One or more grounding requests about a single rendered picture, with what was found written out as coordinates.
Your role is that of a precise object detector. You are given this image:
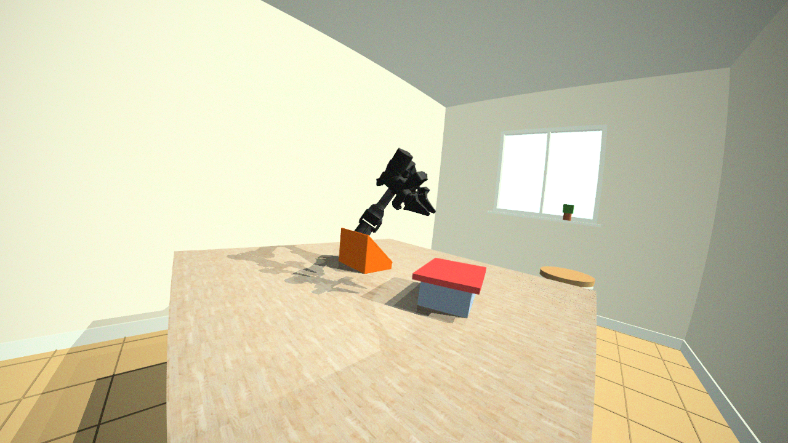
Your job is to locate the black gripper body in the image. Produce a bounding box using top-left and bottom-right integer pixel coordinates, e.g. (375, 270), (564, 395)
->
(390, 177), (430, 210)

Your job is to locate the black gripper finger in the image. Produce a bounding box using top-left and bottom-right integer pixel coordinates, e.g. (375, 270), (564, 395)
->
(403, 193), (430, 216)
(419, 191), (436, 214)

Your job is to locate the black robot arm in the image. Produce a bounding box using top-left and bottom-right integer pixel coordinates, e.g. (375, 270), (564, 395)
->
(354, 147), (428, 236)

